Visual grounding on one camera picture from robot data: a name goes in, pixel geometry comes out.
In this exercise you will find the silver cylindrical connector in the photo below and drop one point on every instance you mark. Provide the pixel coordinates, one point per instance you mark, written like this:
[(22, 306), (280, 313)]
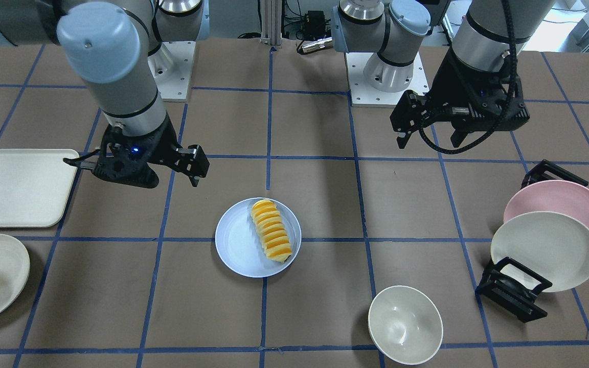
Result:
[(306, 48)]

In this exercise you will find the white bowl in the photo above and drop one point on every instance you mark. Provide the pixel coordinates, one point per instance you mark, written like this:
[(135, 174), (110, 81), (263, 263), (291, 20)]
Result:
[(405, 325)]

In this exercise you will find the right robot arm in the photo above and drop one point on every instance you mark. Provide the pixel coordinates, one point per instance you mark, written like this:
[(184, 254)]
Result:
[(110, 45)]

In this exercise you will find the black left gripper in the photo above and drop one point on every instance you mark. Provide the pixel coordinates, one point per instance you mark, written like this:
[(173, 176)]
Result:
[(447, 83)]

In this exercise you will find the pink plate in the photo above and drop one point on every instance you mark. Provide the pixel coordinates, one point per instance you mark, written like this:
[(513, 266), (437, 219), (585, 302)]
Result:
[(564, 197)]

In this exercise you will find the aluminium frame post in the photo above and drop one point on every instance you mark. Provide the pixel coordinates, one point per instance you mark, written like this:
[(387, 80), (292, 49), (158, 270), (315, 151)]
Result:
[(271, 15)]

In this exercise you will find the blue plate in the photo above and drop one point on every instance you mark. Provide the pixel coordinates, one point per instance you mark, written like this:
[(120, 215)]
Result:
[(238, 244)]

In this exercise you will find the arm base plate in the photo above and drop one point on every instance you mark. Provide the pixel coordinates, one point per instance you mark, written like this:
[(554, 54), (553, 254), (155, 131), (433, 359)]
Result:
[(172, 66), (373, 87)]

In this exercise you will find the white rectangular tray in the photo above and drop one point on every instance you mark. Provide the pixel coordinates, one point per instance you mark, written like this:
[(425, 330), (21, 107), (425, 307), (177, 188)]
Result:
[(35, 185)]

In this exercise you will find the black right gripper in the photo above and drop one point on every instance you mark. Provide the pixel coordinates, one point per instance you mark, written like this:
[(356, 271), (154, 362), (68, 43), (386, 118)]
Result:
[(167, 142)]

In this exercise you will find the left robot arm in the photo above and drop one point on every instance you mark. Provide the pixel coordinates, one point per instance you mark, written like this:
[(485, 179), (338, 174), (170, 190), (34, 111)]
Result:
[(395, 31)]

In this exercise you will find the black plate rack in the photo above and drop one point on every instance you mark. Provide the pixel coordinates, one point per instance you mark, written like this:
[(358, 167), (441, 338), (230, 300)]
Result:
[(504, 289)]

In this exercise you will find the spiral yellow bread roll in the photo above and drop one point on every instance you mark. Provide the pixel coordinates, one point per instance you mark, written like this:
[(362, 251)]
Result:
[(270, 228)]

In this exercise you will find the cream plate in rack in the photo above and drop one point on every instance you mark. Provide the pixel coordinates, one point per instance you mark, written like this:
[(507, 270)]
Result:
[(553, 245)]

